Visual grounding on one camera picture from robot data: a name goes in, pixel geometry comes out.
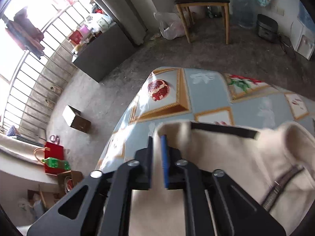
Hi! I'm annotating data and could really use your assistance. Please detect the metal window railing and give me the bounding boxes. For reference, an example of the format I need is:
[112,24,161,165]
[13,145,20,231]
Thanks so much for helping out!
[0,0,99,133]

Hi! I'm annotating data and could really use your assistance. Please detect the grey curtain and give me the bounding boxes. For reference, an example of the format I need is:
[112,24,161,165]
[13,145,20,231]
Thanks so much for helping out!
[85,0,148,46]

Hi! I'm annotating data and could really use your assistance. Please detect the black rice cooker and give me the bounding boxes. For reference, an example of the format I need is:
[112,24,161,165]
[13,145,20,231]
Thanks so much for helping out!
[257,14,280,42]

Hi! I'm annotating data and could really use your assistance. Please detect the white picture boards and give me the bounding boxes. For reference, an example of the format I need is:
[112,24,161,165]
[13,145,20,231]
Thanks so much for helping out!
[294,17,315,60]

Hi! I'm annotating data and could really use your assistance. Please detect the dark red hanging clothes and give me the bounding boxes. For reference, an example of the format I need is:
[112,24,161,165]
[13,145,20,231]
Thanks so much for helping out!
[5,7,45,59]

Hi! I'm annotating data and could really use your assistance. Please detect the black cable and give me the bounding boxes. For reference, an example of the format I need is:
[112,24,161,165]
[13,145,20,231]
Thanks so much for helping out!
[278,32,296,54]

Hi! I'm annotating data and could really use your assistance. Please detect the green plastic bottle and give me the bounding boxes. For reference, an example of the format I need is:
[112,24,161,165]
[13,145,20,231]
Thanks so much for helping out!
[41,157,70,171]

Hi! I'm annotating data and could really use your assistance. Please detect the cream jacket with black trim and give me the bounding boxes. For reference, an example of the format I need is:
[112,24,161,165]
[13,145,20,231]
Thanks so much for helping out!
[128,121,315,236]

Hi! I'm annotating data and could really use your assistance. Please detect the brown cardboard box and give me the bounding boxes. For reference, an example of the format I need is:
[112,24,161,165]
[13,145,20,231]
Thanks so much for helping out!
[62,105,91,133]

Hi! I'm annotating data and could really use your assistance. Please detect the bed with fruit print sheet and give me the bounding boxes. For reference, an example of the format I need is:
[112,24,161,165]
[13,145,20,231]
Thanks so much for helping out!
[97,66,315,175]

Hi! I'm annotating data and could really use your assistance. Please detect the empty blue water jug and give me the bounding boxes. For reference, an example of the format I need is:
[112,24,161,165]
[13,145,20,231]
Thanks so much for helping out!
[233,0,258,29]

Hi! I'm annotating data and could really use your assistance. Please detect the red gift bag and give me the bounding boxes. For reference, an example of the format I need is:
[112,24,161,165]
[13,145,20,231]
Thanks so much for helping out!
[33,141,65,175]

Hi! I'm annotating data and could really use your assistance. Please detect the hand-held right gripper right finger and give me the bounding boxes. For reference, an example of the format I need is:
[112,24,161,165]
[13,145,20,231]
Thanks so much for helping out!
[160,135,287,236]

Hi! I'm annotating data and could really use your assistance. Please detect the red box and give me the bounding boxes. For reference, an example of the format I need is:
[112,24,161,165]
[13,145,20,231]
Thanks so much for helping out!
[68,31,84,46]

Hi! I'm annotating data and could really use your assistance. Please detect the dark grey cabinet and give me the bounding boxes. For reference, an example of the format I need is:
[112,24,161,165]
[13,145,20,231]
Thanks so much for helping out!
[72,21,137,83]

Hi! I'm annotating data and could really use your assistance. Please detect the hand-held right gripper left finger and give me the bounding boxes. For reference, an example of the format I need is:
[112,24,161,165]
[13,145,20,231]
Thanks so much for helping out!
[27,136,154,236]

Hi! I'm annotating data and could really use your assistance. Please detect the white plastic bag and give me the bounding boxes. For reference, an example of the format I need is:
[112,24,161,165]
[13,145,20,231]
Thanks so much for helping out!
[85,12,116,33]
[154,12,187,40]

